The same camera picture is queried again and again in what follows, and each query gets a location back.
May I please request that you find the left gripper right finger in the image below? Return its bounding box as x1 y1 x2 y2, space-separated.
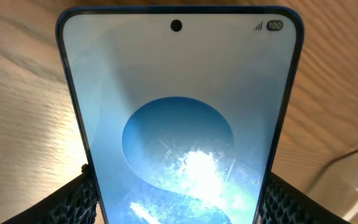
259 174 350 224

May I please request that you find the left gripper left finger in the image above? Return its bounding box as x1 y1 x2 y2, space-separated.
2 164 99 224

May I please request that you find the blue Samsung Galaxy smartphone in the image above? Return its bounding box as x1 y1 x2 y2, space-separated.
56 6 304 224

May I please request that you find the black USB charging cable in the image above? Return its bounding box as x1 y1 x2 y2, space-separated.
305 142 358 194

